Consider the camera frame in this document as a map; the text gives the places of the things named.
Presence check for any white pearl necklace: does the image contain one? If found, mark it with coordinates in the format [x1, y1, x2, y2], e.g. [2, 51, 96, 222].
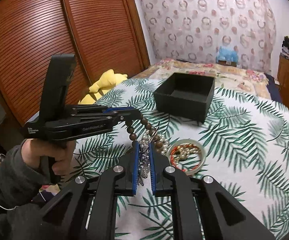
[141, 132, 170, 156]

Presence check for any brown wooden bead bracelet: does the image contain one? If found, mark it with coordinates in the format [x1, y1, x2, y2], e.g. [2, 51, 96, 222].
[124, 115, 164, 150]

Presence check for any silver chain bracelet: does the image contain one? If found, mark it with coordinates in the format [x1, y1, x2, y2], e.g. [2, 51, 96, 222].
[137, 139, 151, 187]

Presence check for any red cord bracelet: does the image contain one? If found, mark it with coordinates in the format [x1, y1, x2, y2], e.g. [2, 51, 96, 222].
[169, 143, 203, 172]

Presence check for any small pearl bracelet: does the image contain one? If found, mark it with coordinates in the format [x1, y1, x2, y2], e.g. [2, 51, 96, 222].
[175, 145, 201, 161]

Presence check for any pale green jade bangle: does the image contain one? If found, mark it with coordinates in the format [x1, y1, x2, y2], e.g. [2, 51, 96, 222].
[166, 139, 207, 176]

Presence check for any left forearm dark sleeve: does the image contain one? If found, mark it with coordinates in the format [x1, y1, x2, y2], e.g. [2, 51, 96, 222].
[0, 145, 50, 239]

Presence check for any black square jewelry box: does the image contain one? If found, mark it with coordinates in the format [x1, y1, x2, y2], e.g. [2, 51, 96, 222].
[153, 73, 215, 123]

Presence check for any person's left hand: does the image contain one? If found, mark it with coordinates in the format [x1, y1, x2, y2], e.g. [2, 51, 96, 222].
[21, 139, 76, 176]

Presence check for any yellow pikachu plush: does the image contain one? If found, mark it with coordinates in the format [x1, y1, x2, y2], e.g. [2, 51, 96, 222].
[78, 69, 128, 105]

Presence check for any palm leaf print blanket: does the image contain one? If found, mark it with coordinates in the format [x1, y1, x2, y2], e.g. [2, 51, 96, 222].
[60, 79, 289, 239]

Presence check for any wooden louvered wardrobe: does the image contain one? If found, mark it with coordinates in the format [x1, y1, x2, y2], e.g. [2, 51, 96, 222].
[0, 0, 150, 129]

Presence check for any floral quilt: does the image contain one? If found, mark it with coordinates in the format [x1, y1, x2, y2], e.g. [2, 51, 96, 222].
[135, 59, 271, 99]

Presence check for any patterned lace curtain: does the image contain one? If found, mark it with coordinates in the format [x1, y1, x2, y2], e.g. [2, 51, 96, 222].
[140, 0, 276, 73]

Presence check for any blue plush toy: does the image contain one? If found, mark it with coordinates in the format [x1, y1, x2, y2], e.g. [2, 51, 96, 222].
[216, 46, 238, 67]

